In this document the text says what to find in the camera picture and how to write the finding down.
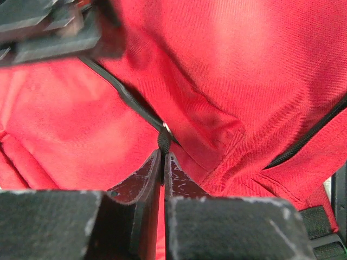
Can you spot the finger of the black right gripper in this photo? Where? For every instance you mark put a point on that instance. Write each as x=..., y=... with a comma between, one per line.
x=95, y=31
x=40, y=15

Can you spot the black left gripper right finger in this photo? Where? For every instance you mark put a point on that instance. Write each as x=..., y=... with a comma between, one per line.
x=199, y=226

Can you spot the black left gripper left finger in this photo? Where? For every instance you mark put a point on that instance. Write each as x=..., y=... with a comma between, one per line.
x=120, y=223

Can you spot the red backpack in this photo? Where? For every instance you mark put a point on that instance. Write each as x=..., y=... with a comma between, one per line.
x=250, y=97

